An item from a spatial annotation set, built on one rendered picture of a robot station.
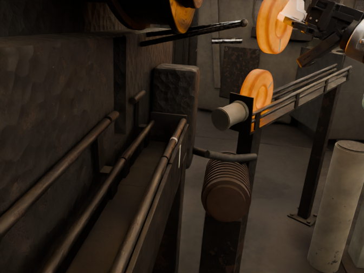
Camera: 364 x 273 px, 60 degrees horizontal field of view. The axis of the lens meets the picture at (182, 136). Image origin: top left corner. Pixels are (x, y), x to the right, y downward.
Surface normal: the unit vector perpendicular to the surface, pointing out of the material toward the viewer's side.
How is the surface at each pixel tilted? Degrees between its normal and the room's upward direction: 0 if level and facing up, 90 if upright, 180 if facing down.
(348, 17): 90
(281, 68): 90
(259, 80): 89
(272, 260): 0
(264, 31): 106
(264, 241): 0
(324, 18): 90
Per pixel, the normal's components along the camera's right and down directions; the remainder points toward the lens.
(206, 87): -0.38, 0.29
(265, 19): -0.65, 0.15
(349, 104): 0.11, 0.35
